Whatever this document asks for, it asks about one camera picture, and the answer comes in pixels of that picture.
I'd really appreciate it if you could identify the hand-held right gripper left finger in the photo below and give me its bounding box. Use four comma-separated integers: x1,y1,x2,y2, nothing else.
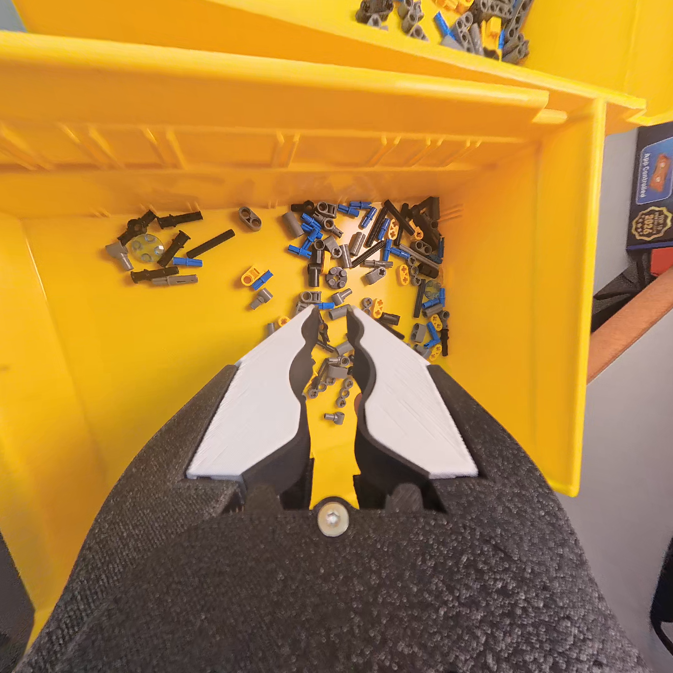
186,305,322,481

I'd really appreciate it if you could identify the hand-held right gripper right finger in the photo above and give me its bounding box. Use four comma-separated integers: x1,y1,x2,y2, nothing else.
344,306,480,480

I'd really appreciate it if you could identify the yellow plastic bin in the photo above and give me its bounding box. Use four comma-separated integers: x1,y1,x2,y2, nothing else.
0,30,607,646
11,0,673,128

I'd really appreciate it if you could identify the heap of blue grey parts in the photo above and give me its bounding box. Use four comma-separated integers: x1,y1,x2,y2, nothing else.
104,197,454,426

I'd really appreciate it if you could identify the heap of grey lego parts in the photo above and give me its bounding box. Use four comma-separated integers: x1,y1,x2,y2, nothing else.
354,0,533,67

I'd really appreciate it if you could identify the robot kit box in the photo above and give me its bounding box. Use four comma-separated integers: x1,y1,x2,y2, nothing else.
625,122,673,251

